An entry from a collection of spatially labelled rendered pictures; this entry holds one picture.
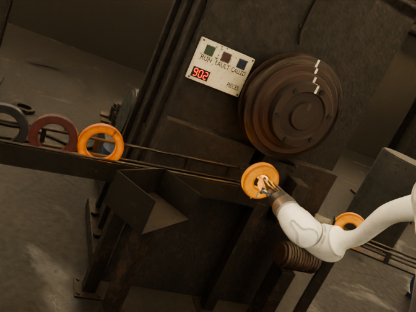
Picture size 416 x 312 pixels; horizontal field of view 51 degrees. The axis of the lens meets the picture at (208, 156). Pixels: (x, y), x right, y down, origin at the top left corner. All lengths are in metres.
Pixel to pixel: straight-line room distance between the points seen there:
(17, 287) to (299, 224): 1.23
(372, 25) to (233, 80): 0.71
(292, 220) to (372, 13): 1.13
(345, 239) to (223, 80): 0.85
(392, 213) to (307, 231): 0.28
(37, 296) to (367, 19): 1.90
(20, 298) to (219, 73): 1.25
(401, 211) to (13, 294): 1.52
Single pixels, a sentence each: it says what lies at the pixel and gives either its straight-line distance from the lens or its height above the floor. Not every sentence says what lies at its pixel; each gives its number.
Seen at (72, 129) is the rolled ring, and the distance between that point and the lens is 1.77.
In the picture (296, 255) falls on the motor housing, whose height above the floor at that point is 0.50.
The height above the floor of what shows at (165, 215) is 0.60.
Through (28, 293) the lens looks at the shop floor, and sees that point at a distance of 2.07.
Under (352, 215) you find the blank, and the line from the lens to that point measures 2.20.
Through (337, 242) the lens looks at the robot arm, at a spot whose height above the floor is 0.83.
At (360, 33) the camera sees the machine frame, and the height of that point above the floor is 1.54.
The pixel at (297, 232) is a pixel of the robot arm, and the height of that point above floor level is 0.83.
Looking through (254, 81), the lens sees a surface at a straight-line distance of 1.85.
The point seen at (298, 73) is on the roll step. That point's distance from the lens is 1.89.
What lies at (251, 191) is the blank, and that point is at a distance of 1.78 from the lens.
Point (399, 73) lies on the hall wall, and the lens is 10.37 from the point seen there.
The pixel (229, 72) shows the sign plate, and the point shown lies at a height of 1.15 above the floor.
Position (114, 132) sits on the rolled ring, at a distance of 1.79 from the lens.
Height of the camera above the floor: 1.32
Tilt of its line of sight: 16 degrees down
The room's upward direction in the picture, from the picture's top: 24 degrees clockwise
